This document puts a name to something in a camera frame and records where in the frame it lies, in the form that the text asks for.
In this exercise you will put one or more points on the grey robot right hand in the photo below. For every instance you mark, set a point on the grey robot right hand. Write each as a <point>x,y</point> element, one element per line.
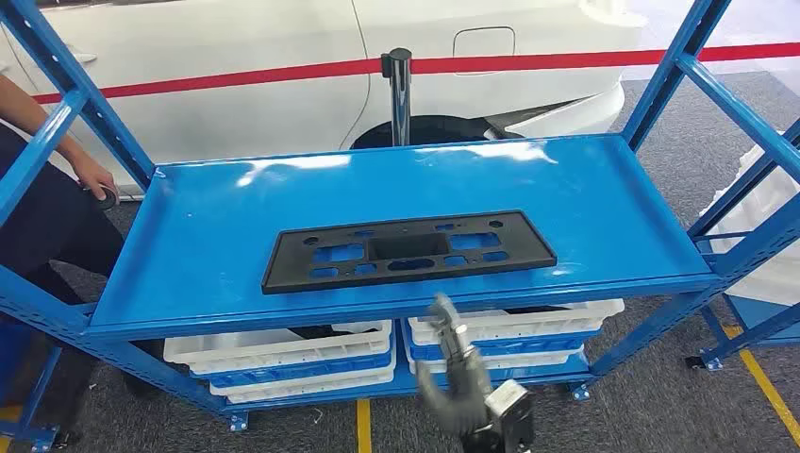
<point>459,387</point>

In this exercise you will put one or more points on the black plastic bracket part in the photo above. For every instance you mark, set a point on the black plastic bracket part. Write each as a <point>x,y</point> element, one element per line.
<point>294,275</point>

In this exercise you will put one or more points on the small black round object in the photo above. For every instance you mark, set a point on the small black round object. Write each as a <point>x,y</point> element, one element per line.
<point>109,199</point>

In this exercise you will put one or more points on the blue metal shelf board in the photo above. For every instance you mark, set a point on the blue metal shelf board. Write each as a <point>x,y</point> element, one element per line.
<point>219,250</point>

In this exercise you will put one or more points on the blue plastic crate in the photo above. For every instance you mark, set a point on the blue plastic crate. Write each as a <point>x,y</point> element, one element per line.
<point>300,372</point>
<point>531,346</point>

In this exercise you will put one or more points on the black car tyre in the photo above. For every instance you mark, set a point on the black car tyre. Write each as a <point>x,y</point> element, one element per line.
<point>437,131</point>

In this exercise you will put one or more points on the red barrier belt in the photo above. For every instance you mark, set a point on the red barrier belt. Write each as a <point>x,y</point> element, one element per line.
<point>531,61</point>

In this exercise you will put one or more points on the white plastic bag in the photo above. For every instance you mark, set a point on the white plastic bag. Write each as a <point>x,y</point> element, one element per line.
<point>769,250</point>

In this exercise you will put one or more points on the white car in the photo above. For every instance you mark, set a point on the white car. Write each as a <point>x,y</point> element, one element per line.
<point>250,119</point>

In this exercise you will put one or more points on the person's hand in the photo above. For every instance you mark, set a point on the person's hand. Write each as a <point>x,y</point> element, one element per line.
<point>90,175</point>

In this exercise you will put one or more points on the person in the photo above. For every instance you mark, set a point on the person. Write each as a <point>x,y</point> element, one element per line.
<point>37,212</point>

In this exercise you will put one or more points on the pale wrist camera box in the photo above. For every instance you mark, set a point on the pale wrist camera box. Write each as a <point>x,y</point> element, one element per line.
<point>509,400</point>

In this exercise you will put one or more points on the chrome stanchion post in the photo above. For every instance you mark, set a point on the chrome stanchion post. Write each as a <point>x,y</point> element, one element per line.
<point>400,100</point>

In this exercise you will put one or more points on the blue steel shelving rack frame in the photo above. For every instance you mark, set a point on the blue steel shelving rack frame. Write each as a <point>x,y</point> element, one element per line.
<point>762,312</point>
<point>670,78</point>

